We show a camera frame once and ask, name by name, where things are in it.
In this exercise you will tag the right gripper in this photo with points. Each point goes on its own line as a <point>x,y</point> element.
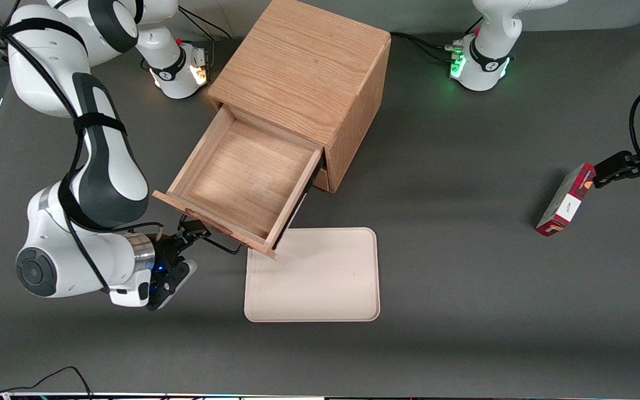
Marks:
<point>167,251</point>

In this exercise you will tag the oak wooden drawer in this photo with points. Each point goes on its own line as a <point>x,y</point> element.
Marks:
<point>323,180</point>
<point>242,172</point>

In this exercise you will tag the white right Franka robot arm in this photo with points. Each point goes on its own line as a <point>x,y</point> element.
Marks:
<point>109,166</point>

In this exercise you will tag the red and white snack box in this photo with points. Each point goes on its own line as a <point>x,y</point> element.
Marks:
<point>567,203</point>

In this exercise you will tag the beige plastic tray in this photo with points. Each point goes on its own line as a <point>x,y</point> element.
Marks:
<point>320,278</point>

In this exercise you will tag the oak wooden cabinet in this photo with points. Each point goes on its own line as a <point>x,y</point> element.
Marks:
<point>298,66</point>

